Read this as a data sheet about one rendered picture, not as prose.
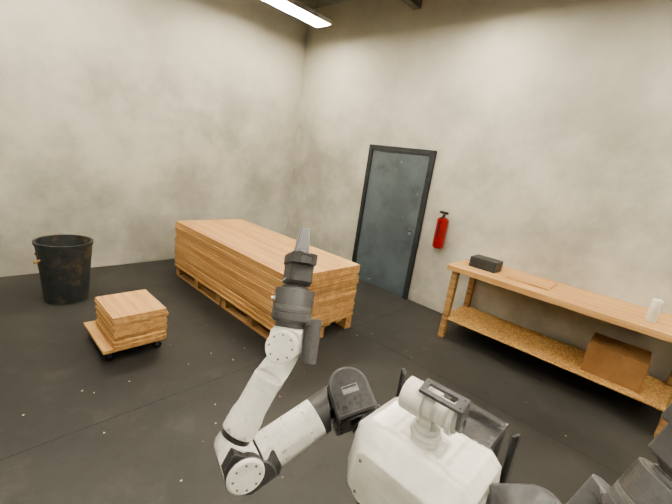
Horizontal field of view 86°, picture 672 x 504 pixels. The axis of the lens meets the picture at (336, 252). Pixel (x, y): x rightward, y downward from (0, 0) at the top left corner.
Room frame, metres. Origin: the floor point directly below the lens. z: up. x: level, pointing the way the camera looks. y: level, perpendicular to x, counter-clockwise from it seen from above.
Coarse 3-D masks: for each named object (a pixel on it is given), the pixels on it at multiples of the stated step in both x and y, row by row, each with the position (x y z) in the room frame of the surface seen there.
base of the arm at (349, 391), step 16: (352, 368) 0.77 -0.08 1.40; (336, 384) 0.74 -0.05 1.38; (352, 384) 0.74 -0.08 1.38; (368, 384) 0.75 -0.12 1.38; (336, 400) 0.71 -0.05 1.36; (352, 400) 0.71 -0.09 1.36; (368, 400) 0.71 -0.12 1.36; (336, 416) 0.68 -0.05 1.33; (352, 416) 0.69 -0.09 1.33; (336, 432) 0.74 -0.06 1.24
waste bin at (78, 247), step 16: (32, 240) 3.49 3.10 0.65; (48, 240) 3.70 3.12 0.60; (64, 240) 3.82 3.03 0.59; (80, 240) 3.87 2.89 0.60; (48, 256) 3.39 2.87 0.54; (64, 256) 3.44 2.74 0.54; (80, 256) 3.56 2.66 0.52; (48, 272) 3.41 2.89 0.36; (64, 272) 3.45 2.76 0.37; (80, 272) 3.57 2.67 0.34; (48, 288) 3.42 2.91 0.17; (64, 288) 3.46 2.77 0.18; (80, 288) 3.57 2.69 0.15
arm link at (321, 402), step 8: (320, 392) 0.75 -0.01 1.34; (312, 400) 0.72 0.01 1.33; (320, 400) 0.72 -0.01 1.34; (328, 400) 0.72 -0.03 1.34; (320, 408) 0.70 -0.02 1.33; (328, 408) 0.71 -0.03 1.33; (320, 416) 0.69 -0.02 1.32; (328, 416) 0.70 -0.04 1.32; (328, 424) 0.69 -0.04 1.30; (328, 432) 0.70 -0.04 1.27
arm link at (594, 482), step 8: (592, 480) 0.37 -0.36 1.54; (600, 480) 0.38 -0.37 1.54; (584, 488) 0.37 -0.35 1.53; (592, 488) 0.37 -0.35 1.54; (600, 488) 0.36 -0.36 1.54; (608, 488) 0.37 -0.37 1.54; (616, 488) 0.34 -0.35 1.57; (576, 496) 0.37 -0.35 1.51; (584, 496) 0.37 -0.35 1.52; (592, 496) 0.36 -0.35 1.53; (600, 496) 0.36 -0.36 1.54; (608, 496) 0.34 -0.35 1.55; (616, 496) 0.33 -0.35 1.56
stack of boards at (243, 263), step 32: (192, 224) 4.66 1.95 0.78; (224, 224) 4.94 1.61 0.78; (192, 256) 4.39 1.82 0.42; (224, 256) 3.90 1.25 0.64; (256, 256) 3.63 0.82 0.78; (320, 256) 3.98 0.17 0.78; (224, 288) 3.85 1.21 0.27; (256, 288) 3.45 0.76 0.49; (320, 288) 3.45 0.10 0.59; (352, 288) 3.83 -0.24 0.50; (256, 320) 3.42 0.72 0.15
